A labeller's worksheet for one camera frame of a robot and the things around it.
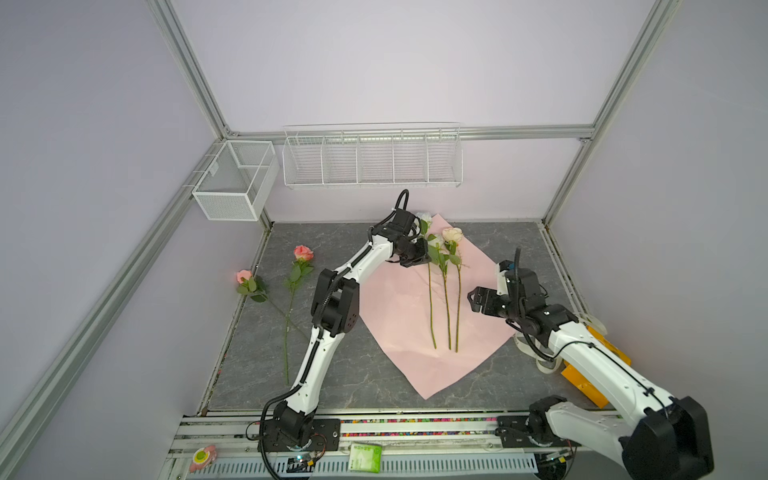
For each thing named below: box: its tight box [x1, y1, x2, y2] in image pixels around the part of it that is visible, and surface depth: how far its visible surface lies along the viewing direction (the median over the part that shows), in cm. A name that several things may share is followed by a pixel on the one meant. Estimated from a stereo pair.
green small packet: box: [348, 444, 383, 473], surface depth 70 cm
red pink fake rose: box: [284, 245, 315, 384], surface depth 109 cm
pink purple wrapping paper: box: [359, 214, 516, 400], surface depth 93 cm
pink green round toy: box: [189, 445, 217, 473], surface depth 68 cm
